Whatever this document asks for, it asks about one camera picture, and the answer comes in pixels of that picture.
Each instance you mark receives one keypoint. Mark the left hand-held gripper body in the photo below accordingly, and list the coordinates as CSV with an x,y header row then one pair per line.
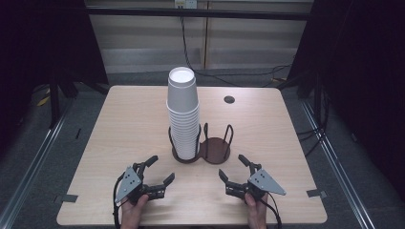
x,y
129,184

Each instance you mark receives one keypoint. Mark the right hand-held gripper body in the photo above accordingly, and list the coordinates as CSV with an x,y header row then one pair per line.
x,y
264,183

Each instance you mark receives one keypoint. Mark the dark two-slot cup holder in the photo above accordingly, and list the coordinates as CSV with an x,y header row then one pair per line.
x,y
216,151

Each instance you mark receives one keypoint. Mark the stack of white paper cups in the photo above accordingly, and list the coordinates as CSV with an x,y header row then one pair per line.
x,y
184,136

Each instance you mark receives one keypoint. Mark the white disposable cup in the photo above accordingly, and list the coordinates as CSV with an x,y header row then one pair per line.
x,y
182,90

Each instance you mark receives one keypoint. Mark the person's left hand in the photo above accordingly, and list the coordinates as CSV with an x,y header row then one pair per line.
x,y
132,214

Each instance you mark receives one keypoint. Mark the person's right hand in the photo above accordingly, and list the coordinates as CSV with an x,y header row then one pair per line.
x,y
258,213

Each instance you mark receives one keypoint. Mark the grey tape strip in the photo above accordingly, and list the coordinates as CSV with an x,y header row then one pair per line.
x,y
316,193
67,198

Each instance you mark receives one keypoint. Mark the round black table grommet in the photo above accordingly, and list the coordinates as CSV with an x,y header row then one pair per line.
x,y
229,99

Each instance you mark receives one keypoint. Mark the small black floor tape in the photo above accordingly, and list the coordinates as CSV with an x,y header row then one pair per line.
x,y
78,133

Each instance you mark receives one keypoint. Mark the black metal stand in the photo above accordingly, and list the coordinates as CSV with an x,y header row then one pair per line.
x,y
317,101
54,105

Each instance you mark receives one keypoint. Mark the yellow floor tape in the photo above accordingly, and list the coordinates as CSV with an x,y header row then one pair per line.
x,y
43,101

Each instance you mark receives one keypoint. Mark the black curtain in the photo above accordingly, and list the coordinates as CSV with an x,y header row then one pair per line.
x,y
359,63
41,41

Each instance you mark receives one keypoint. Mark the black horizontal metal bar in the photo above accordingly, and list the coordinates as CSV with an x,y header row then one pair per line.
x,y
197,13

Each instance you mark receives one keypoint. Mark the aluminium floor rail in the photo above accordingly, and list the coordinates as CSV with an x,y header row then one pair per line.
x,y
38,149
334,165

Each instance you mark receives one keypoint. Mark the white wall power outlet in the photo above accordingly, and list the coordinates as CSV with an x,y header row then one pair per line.
x,y
185,3

